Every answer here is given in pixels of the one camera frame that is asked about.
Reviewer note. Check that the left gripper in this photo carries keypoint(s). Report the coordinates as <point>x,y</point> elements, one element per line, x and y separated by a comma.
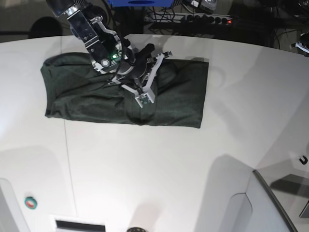
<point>302,44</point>

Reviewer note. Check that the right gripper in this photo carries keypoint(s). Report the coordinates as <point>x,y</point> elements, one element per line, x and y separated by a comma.
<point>141,72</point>

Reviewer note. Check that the dark green t-shirt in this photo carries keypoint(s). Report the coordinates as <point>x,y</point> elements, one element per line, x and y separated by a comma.
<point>75,91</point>

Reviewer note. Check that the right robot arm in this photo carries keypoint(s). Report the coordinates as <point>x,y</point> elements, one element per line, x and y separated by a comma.
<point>110,53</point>

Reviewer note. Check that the grey power strip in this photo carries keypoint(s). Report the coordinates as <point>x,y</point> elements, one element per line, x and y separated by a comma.
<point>182,18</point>

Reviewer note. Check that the blue plastic bin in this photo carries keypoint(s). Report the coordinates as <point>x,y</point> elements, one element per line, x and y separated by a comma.
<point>140,3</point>

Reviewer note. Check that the black U-shaped hook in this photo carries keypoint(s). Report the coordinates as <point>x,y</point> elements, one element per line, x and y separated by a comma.
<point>304,160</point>

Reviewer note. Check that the small black round object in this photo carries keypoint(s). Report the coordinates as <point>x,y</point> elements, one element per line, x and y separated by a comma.
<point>136,229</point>

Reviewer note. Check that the green red tape roll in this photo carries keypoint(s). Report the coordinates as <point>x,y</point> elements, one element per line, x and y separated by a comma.
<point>30,203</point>

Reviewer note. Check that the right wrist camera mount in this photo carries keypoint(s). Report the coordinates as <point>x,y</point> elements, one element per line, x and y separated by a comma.
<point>145,98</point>

